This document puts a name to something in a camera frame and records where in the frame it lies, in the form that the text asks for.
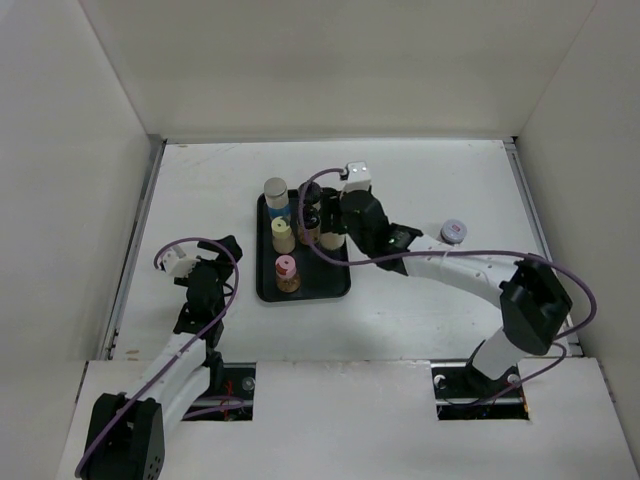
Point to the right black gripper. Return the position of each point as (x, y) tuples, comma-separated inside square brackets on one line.
[(331, 204)]

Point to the right aluminium table rail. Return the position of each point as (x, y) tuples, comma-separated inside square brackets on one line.
[(571, 342)]

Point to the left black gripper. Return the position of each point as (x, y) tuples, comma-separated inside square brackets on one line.
[(222, 266)]

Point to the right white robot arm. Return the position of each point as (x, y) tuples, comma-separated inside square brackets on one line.
[(532, 302)]

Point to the yellow cap spice bottle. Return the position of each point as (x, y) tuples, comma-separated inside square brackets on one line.
[(283, 240)]

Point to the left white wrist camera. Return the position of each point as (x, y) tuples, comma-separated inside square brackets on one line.
[(175, 262)]

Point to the white lid red label jar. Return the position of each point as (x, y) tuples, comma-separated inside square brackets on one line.
[(453, 231)]

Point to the black knob cap bottle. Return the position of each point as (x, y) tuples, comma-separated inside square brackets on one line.
[(310, 193)]

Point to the pink cap spice bottle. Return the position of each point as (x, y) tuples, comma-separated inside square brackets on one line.
[(287, 276)]

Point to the tall blue label bottle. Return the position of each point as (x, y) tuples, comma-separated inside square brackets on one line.
[(277, 198)]

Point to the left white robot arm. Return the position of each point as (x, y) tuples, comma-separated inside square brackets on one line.
[(126, 438)]

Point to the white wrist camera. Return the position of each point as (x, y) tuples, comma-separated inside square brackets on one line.
[(355, 177), (175, 262)]

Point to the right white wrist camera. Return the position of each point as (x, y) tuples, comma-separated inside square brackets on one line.
[(355, 177)]

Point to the black rectangular plastic tray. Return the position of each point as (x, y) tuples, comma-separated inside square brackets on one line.
[(320, 280)]

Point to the aluminium table rail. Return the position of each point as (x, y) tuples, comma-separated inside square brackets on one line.
[(113, 321), (571, 342)]

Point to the left aluminium table rail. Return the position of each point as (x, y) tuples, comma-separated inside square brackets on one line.
[(113, 321)]

